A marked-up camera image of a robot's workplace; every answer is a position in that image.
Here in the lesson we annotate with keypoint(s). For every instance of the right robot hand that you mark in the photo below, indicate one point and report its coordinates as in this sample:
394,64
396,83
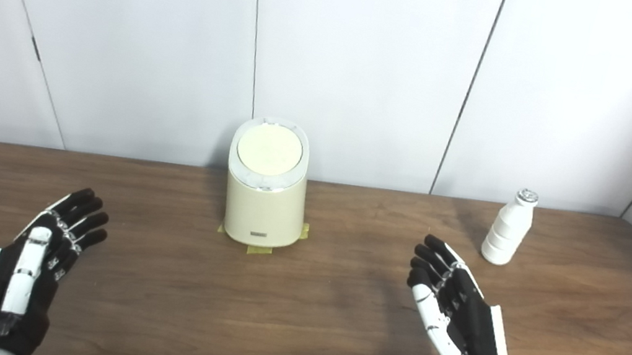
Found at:
473,339

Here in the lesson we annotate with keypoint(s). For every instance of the small white plastic bottle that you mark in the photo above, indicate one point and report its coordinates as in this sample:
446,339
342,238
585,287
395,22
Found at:
505,234

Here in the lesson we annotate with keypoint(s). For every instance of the cream-colored bin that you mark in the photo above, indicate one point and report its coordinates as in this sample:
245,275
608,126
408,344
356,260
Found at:
264,210

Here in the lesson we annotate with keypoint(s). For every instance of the cream round bin lid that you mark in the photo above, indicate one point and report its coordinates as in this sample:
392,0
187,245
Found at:
269,148

